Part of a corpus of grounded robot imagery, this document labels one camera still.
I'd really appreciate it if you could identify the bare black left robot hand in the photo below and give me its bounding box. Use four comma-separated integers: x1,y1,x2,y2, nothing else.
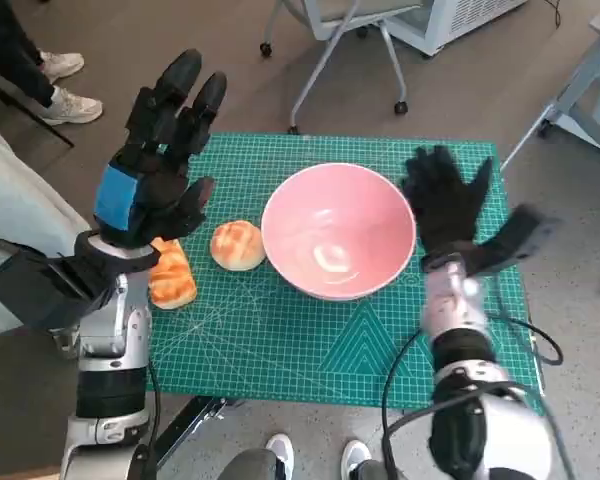
92,48,229,249

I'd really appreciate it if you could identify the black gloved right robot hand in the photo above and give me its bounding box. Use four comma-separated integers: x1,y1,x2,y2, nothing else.
402,145,496,256

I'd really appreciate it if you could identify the long toy bread loaf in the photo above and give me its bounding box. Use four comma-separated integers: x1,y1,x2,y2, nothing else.
147,237,199,310

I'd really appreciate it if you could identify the round toy bread bun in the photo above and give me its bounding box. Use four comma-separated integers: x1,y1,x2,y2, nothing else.
209,219,267,272

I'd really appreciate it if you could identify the pink bowl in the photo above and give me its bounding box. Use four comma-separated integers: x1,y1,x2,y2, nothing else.
260,163,417,301

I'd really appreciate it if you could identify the seated person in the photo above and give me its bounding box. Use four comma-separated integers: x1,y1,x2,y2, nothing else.
0,112,111,336

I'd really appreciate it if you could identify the black stand bar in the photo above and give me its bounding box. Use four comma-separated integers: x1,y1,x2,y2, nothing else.
0,72,76,149

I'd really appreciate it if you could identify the green cutting mat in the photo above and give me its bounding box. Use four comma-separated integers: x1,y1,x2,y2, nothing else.
144,132,546,416

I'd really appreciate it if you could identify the white grilled appliance box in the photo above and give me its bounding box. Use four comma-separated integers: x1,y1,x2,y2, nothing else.
387,0,529,57

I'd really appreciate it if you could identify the standing person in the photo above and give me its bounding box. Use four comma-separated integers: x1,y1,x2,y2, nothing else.
0,0,104,126

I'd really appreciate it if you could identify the grey wheeled office chair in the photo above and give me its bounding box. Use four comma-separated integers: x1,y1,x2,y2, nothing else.
258,0,431,135

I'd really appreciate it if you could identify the person with grey knees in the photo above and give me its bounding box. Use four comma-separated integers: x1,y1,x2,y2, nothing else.
219,433,396,480

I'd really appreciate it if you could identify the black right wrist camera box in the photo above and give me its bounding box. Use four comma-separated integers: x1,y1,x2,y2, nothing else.
462,203,564,277

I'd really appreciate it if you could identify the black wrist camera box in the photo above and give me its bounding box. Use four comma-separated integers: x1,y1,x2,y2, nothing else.
462,203,564,277
0,247,119,331

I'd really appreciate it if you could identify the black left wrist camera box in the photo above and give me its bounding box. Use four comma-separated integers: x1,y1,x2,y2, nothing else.
0,247,119,331

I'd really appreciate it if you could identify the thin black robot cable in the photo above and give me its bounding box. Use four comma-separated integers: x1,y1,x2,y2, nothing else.
381,327,427,454

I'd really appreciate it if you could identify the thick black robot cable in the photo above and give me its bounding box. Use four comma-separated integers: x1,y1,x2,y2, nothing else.
382,314,579,480

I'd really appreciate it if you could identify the metal table frame rail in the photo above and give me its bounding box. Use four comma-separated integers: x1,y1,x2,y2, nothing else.
152,397,246,466

